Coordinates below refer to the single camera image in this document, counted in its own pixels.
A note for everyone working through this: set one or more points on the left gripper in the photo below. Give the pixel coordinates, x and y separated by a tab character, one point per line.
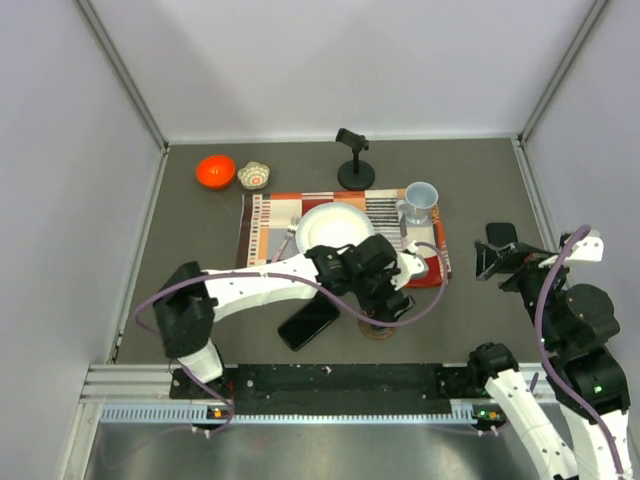
377	306

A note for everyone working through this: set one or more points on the pink handled knife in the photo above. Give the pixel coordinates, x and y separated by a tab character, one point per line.
403	232

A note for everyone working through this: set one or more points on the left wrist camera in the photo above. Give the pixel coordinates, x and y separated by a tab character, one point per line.
413	268

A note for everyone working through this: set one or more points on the orange bowl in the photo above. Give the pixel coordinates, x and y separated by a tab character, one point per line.
216	172

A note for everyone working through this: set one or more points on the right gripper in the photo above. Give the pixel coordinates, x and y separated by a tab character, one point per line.
532	257

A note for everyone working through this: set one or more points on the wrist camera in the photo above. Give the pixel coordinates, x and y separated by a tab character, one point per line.
413	268
588	250

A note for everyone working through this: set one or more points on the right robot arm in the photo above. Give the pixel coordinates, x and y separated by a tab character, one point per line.
573	325

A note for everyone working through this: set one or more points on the white plate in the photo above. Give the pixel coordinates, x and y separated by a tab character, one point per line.
333	224

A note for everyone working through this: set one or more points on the light blue cup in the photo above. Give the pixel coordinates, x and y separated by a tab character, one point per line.
417	205

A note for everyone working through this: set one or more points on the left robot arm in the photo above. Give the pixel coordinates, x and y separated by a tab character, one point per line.
189	304

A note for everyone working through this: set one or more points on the black clamp phone stand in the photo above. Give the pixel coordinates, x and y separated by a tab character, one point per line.
355	175

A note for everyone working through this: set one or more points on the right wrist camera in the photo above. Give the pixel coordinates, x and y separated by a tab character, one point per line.
588	250

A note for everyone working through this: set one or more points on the small patterned bowl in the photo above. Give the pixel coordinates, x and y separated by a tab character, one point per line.
254	176

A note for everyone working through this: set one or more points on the large black smartphone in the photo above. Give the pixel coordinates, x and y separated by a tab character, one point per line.
307	323

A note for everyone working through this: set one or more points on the small black smartphone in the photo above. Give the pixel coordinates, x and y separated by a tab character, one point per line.
500	234

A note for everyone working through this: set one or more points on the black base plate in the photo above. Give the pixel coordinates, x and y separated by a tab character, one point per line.
345	389

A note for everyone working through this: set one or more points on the patchwork placemat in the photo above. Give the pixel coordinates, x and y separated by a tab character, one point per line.
265	217

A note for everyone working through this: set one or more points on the pink handled fork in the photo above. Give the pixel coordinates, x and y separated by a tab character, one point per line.
289	235

